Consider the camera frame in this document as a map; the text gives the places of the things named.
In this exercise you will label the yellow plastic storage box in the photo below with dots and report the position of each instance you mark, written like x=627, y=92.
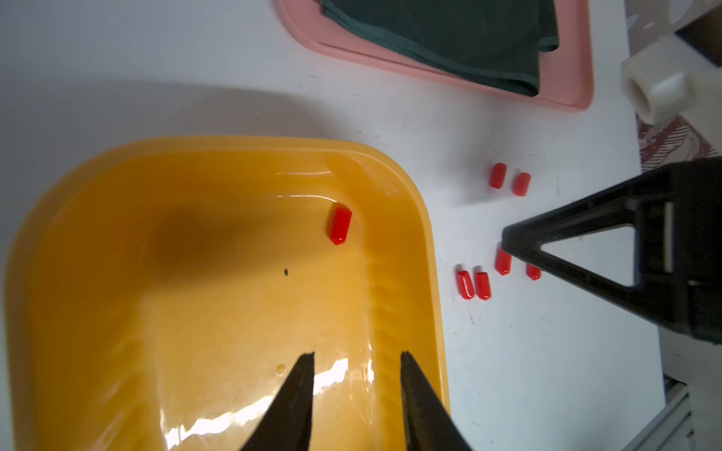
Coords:
x=158, y=296

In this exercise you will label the red protection sleeve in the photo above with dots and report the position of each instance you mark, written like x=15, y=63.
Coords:
x=498, y=176
x=503, y=262
x=533, y=272
x=465, y=285
x=483, y=286
x=521, y=184
x=339, y=225

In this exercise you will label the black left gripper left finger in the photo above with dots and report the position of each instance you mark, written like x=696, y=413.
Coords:
x=287, y=424

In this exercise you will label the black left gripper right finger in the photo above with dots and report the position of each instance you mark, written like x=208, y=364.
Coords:
x=427, y=425

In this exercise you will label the pink plastic tray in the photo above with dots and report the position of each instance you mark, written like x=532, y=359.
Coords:
x=567, y=81

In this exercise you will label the dark green cloth napkin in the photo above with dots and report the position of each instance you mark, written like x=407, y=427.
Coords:
x=490, y=43

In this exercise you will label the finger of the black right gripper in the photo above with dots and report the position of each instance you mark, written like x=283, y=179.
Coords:
x=676, y=213

